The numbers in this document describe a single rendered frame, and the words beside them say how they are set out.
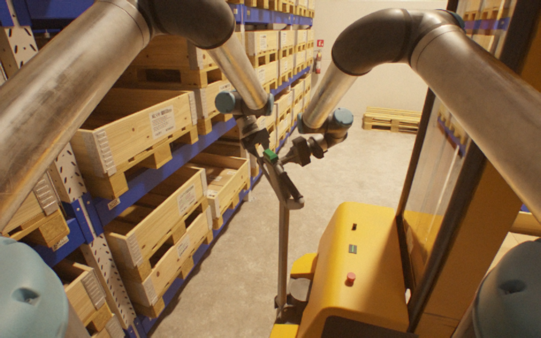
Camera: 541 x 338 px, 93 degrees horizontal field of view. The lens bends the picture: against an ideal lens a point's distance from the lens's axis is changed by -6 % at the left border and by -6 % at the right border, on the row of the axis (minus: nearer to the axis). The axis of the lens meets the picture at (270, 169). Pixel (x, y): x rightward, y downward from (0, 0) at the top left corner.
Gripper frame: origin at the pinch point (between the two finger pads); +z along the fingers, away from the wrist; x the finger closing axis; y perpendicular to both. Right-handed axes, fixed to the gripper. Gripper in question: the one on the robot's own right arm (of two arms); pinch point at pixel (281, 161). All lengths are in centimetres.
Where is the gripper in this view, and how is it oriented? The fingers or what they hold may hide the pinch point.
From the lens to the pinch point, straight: 121.4
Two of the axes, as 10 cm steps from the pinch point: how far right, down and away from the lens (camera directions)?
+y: -4.3, -4.2, 8.0
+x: -2.5, -7.9, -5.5
